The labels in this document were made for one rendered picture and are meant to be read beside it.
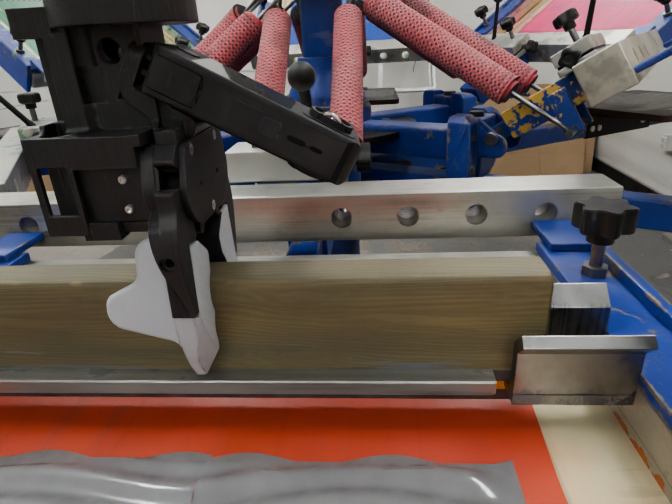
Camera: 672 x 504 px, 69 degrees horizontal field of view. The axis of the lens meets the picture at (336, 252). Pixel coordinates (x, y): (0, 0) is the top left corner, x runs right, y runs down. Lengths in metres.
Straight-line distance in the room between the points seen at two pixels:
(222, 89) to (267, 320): 0.14
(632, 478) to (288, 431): 0.20
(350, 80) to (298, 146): 0.53
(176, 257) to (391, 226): 0.29
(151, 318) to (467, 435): 0.21
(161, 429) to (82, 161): 0.18
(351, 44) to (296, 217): 0.41
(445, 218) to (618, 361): 0.24
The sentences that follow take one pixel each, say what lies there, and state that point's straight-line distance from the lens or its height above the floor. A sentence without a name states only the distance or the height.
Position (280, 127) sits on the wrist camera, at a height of 1.15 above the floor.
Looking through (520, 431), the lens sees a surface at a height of 0.95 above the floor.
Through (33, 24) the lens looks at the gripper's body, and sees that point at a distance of 0.30.
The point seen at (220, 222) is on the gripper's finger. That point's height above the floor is 1.08.
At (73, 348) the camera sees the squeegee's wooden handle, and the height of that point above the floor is 1.01.
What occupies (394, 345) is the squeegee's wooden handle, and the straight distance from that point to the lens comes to 0.31.
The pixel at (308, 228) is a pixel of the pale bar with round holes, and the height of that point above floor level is 1.01.
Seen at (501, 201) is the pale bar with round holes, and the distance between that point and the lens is 0.51.
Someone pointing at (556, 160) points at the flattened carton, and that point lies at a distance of 4.62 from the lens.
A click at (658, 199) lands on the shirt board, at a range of 0.93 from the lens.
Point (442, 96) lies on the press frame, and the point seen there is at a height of 1.04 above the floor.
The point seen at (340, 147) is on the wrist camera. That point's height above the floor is 1.14.
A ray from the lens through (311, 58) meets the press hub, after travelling 1.06.
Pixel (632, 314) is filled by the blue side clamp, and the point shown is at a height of 1.00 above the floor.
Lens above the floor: 1.19
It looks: 24 degrees down
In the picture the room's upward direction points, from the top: 3 degrees counter-clockwise
